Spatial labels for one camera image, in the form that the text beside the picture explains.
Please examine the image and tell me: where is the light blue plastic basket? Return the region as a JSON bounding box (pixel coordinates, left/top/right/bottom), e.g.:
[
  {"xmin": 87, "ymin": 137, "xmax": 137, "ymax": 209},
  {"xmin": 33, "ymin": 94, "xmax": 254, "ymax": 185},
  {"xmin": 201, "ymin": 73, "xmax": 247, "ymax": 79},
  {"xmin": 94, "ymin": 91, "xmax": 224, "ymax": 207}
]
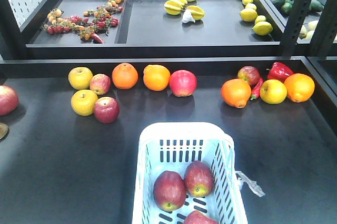
[{"xmin": 132, "ymin": 122, "xmax": 247, "ymax": 223}]

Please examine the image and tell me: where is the orange back far left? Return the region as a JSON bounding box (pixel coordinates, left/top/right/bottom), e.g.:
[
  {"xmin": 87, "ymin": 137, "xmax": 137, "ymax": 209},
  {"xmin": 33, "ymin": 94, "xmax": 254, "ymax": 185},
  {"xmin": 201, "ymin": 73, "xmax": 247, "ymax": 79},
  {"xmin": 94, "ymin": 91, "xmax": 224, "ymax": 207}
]
[{"xmin": 112, "ymin": 63, "xmax": 138, "ymax": 89}]

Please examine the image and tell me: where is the dark red apple left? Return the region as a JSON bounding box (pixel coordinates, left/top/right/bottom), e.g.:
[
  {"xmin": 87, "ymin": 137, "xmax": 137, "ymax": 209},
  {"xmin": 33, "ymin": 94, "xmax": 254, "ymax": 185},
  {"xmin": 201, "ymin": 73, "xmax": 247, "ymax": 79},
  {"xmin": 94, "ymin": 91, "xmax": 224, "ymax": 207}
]
[{"xmin": 93, "ymin": 97, "xmax": 120, "ymax": 124}]

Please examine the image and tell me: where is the dark red apple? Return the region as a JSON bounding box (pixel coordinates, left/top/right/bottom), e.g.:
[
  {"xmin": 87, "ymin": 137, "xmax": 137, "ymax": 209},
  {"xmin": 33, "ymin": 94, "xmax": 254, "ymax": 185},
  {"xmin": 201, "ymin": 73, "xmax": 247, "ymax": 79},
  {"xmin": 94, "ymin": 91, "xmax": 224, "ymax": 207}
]
[
  {"xmin": 237, "ymin": 66, "xmax": 260, "ymax": 86},
  {"xmin": 93, "ymin": 97, "xmax": 120, "ymax": 124}
]

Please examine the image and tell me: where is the orange left of group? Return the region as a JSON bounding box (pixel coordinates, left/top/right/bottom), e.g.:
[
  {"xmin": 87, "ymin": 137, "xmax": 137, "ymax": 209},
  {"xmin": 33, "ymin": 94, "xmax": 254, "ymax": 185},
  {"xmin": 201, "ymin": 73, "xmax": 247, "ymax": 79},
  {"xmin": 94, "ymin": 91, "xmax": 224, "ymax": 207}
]
[{"xmin": 221, "ymin": 78, "xmax": 251, "ymax": 108}]

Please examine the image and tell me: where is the orange of group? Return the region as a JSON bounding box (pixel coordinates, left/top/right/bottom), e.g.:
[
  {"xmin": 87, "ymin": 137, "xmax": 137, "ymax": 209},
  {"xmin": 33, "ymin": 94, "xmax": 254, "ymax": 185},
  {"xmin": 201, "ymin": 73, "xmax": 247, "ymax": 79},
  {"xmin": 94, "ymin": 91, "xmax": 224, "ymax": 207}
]
[
  {"xmin": 284, "ymin": 73, "xmax": 315, "ymax": 103},
  {"xmin": 221, "ymin": 78, "xmax": 251, "ymax": 108}
]

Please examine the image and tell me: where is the small pink apple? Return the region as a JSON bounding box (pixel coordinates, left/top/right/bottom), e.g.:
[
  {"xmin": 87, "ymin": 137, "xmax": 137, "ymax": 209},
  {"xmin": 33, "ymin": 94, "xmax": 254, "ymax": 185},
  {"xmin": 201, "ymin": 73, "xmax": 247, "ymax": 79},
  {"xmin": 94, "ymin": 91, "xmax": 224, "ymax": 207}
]
[{"xmin": 90, "ymin": 74, "xmax": 111, "ymax": 95}]

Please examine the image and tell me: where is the white garlic bulb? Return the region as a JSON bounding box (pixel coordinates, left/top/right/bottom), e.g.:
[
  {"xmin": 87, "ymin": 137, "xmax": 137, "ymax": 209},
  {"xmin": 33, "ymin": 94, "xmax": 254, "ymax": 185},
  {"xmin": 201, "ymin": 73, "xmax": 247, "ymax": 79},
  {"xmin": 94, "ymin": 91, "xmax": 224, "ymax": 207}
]
[{"xmin": 182, "ymin": 9, "xmax": 196, "ymax": 24}]

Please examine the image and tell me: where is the yellow apple front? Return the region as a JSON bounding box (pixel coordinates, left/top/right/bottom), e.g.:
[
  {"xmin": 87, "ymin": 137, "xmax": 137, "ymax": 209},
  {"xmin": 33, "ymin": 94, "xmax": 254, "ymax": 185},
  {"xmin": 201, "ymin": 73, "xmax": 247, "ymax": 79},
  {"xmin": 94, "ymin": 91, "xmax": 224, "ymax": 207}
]
[{"xmin": 71, "ymin": 89, "xmax": 98, "ymax": 116}]

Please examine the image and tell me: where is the yellow apple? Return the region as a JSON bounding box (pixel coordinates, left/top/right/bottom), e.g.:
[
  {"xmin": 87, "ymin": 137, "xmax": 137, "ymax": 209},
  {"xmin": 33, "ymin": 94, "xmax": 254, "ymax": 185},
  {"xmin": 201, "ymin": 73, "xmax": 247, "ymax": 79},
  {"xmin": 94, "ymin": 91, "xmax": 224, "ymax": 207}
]
[
  {"xmin": 68, "ymin": 67, "xmax": 93, "ymax": 90},
  {"xmin": 71, "ymin": 89, "xmax": 98, "ymax": 116}
]

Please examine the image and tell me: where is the dark red apple behind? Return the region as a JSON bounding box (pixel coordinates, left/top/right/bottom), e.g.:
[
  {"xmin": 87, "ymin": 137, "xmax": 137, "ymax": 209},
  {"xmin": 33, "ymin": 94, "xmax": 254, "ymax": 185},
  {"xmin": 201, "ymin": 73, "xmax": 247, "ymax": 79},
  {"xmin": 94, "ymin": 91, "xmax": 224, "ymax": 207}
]
[{"xmin": 237, "ymin": 66, "xmax": 260, "ymax": 86}]

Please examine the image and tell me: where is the red chili pepper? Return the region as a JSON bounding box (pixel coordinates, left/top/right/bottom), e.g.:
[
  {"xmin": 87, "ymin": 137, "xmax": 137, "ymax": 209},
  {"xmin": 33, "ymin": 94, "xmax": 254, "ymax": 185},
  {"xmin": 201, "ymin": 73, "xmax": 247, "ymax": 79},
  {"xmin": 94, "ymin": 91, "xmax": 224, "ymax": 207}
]
[{"xmin": 250, "ymin": 77, "xmax": 264, "ymax": 100}]

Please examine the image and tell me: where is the black wooden display stand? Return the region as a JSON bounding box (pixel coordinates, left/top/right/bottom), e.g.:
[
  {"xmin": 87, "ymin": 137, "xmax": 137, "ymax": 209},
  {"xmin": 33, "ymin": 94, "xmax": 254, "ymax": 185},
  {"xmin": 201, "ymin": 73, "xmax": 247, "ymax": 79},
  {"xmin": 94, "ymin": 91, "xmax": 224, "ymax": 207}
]
[{"xmin": 1, "ymin": 0, "xmax": 336, "ymax": 223}]

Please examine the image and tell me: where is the yellow apple back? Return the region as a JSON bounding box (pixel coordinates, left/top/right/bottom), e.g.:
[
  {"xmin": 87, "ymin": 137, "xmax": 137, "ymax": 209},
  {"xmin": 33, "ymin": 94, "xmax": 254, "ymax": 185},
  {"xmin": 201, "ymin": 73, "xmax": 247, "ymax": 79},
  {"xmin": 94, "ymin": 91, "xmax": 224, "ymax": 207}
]
[{"xmin": 68, "ymin": 67, "xmax": 93, "ymax": 90}]

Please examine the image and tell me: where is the cherry tomato vine cluster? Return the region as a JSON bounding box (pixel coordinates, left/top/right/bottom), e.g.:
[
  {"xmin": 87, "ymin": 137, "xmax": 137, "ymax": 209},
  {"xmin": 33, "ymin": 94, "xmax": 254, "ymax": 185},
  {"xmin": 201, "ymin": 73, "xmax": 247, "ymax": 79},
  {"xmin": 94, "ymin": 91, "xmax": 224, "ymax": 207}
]
[{"xmin": 42, "ymin": 0, "xmax": 125, "ymax": 44}]

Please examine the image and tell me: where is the yellow orange fruit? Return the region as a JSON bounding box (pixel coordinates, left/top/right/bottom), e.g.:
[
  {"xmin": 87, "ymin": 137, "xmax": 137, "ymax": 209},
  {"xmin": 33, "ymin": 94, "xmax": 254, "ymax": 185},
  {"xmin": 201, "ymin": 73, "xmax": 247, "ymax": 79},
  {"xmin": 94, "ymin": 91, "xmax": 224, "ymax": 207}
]
[{"xmin": 260, "ymin": 79, "xmax": 287, "ymax": 105}]

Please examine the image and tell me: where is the clear plastic tag strip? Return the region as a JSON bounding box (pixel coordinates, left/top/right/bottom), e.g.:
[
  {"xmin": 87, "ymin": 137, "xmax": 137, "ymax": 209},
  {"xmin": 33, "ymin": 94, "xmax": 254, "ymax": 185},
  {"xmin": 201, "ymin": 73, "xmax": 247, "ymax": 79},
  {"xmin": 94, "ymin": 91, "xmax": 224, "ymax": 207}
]
[{"xmin": 235, "ymin": 171, "xmax": 265, "ymax": 197}]

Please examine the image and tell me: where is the red bell pepper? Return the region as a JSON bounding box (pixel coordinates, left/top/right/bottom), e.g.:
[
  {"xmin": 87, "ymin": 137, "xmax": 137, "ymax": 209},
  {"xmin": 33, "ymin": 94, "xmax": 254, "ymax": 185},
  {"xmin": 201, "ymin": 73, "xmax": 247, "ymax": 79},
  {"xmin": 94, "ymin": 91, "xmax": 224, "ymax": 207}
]
[{"xmin": 267, "ymin": 62, "xmax": 294, "ymax": 83}]

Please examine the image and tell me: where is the orange right of group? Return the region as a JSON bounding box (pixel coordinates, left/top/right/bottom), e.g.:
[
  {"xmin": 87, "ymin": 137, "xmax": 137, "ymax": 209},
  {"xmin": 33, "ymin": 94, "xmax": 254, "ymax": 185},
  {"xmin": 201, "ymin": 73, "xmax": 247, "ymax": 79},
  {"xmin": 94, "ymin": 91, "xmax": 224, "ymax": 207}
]
[{"xmin": 284, "ymin": 73, "xmax": 315, "ymax": 103}]

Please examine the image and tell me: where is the brown round object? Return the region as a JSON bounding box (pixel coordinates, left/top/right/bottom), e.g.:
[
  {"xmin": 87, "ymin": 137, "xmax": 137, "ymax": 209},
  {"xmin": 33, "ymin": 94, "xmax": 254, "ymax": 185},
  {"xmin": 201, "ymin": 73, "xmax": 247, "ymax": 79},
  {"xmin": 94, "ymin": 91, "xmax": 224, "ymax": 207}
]
[{"xmin": 0, "ymin": 123, "xmax": 9, "ymax": 139}]

